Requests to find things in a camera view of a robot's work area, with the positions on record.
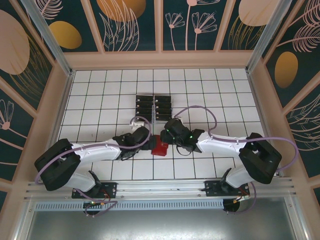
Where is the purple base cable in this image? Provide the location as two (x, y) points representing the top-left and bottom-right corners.
(74, 188), (117, 218)
(223, 181), (259, 215)

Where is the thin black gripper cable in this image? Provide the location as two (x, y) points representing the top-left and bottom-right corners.
(175, 144), (195, 158)

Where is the red card holder wallet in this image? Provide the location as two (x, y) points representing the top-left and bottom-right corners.
(150, 134), (169, 158)

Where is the grey metal sheet panel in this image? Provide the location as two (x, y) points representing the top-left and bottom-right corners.
(23, 196), (303, 240)

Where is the grey slotted cable duct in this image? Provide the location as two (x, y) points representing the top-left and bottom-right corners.
(34, 199), (225, 211)

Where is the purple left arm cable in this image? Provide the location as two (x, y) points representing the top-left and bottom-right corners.
(34, 116), (153, 186)

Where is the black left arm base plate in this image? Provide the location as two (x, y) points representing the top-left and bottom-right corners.
(71, 182), (118, 200)

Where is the aluminium frame post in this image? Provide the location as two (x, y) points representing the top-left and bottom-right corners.
(19, 0), (76, 77)
(245, 0), (293, 74)

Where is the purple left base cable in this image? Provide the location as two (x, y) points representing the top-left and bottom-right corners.
(74, 188), (117, 218)

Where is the aluminium mounting rail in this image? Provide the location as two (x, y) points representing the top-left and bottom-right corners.
(24, 176), (297, 201)

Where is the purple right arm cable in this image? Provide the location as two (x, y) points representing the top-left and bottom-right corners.
(173, 105), (300, 176)

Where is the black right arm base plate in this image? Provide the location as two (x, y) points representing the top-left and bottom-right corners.
(204, 180), (251, 199)

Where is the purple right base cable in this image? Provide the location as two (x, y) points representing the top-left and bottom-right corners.
(223, 181), (259, 215)

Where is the clear acrylic card stand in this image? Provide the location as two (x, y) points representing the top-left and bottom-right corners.
(134, 93), (174, 125)

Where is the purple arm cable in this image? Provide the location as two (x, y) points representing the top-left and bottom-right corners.
(34, 116), (153, 186)
(173, 105), (300, 176)

